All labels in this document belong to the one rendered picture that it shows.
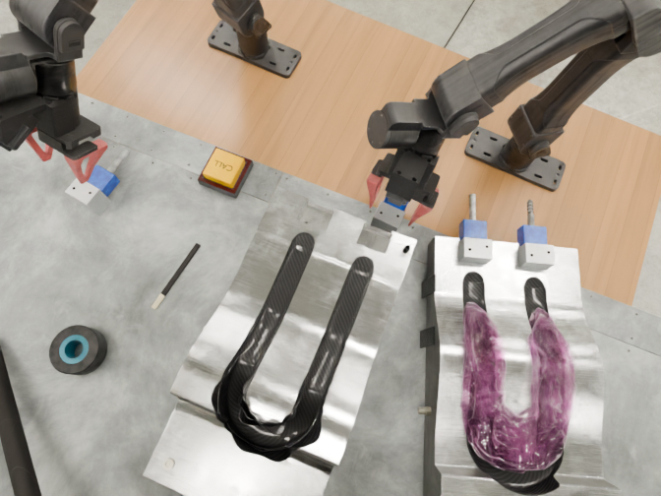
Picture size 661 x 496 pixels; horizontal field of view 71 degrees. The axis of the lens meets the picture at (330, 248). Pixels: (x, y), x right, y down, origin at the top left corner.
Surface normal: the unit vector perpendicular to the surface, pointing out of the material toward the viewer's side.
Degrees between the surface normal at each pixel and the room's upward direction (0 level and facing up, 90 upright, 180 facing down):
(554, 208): 0
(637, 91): 0
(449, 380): 13
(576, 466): 0
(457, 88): 40
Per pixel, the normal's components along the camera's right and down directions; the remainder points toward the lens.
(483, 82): -0.59, -0.09
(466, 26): 0.03, -0.32
